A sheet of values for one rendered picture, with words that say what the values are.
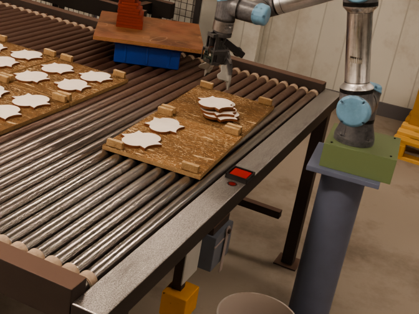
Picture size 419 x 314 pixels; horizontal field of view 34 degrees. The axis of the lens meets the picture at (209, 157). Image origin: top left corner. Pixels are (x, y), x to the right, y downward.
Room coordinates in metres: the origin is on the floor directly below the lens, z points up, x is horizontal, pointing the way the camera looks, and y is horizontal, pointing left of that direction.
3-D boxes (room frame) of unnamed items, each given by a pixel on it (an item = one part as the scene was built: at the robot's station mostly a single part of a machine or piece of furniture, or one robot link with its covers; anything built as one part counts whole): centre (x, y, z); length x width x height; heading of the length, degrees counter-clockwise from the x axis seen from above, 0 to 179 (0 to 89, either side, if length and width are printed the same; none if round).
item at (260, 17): (2.44, -0.07, 1.36); 0.11 x 0.11 x 0.08; 71
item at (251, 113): (2.57, 0.00, 0.93); 0.41 x 0.35 x 0.02; 162
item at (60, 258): (2.23, 0.00, 0.90); 1.95 x 0.05 x 0.05; 159
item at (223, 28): (2.45, 0.03, 1.29); 0.08 x 0.08 x 0.05
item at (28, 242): (2.26, 0.09, 0.90); 1.95 x 0.05 x 0.05; 159
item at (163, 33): (3.22, 0.38, 1.03); 0.50 x 0.50 x 0.02; 8
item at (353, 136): (2.40, -0.52, 1.01); 0.15 x 0.15 x 0.10
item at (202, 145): (2.16, 0.12, 0.93); 0.41 x 0.35 x 0.02; 163
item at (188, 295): (1.64, 0.02, 0.74); 0.09 x 0.08 x 0.24; 159
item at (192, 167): (1.94, 0.05, 0.95); 0.06 x 0.02 x 0.03; 73
